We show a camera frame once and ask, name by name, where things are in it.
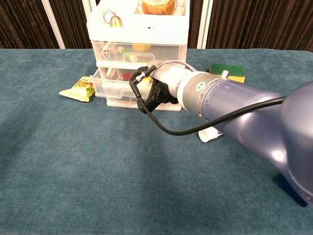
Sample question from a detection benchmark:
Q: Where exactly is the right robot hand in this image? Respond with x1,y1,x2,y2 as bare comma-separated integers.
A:
136,61,196,113

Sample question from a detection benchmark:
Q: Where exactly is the dark blue printed carton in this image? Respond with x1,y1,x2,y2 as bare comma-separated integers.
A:
278,176,309,208

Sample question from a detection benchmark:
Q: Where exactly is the green white tube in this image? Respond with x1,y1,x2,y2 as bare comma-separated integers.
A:
118,46,138,62

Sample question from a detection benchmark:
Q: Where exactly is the white purple toothpaste tube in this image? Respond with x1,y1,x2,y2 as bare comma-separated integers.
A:
198,127,224,143

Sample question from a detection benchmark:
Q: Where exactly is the yellow block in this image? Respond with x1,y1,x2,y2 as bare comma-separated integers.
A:
132,43,152,52

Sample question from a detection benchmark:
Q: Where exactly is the yellow green snack bag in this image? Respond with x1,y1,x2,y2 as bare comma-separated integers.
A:
58,76,96,102

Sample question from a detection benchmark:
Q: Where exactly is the yellow sponge with green pad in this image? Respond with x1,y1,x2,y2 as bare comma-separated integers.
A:
209,63,246,84

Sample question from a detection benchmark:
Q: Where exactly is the white frame post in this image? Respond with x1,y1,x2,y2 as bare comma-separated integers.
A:
82,0,98,23
41,0,66,49
197,0,213,49

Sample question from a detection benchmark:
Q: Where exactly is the orange round jar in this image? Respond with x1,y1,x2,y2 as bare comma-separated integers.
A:
141,0,178,15

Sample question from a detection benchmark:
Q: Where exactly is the clear drawer holding die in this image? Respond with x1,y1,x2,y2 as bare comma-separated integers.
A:
91,40,188,65

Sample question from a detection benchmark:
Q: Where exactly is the white plastic drawer unit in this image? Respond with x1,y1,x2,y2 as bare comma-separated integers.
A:
87,0,190,112

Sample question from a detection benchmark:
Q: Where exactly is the gold bell with ring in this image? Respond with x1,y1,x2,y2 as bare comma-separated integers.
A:
103,10,123,28

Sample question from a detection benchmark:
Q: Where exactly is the teal table cloth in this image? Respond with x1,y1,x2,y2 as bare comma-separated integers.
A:
0,48,313,235

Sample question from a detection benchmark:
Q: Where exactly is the clear drawer holding duck toy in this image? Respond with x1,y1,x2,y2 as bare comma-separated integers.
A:
89,68,157,100

